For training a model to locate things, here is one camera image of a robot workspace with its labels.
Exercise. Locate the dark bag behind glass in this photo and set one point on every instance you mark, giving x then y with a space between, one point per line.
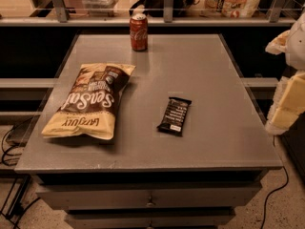
156 8

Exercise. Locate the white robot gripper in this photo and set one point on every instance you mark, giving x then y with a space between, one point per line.
296 50

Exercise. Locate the grey upper drawer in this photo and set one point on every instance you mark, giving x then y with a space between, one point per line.
140 196

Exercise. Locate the black snack bar wrapper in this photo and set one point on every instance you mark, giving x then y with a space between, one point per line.
174 116

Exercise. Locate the metal railing frame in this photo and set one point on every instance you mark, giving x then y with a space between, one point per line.
72 13

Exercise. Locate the grey drawer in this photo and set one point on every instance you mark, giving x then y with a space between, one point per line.
140 196
145 219

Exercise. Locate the red coke can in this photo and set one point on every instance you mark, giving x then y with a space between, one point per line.
139 32

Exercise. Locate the grey lower drawer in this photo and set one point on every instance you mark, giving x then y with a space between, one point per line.
145 219

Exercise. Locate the yellow brown chip bag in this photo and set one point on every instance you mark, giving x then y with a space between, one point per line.
91 105

